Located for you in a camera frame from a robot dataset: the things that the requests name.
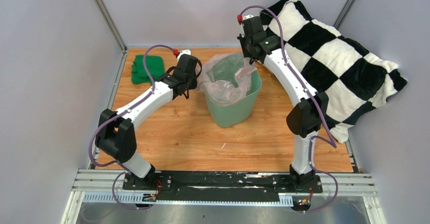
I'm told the pink translucent trash bag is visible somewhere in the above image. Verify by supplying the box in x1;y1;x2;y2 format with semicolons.
197;52;257;106

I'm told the green plastic trash bin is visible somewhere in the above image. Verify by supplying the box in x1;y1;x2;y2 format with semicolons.
198;53;262;128

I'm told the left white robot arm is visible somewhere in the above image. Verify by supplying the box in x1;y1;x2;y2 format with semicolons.
95;50;202;190

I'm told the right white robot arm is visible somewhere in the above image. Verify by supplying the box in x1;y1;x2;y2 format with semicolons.
237;15;329;193

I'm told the green folded cloth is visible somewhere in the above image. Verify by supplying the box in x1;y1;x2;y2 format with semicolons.
131;55;165;85

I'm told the black white checkered blanket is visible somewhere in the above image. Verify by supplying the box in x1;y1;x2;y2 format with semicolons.
260;0;407;143

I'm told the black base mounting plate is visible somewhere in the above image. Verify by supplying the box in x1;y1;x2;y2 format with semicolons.
123;171;323;202

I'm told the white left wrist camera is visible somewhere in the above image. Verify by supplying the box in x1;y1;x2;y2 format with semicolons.
176;49;191;61

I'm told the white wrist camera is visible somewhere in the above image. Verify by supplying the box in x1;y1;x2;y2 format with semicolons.
240;15;254;23
176;49;191;61

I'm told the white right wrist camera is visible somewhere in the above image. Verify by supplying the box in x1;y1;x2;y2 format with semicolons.
240;15;254;23

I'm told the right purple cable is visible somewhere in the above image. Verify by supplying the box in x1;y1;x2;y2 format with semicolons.
236;5;339;214

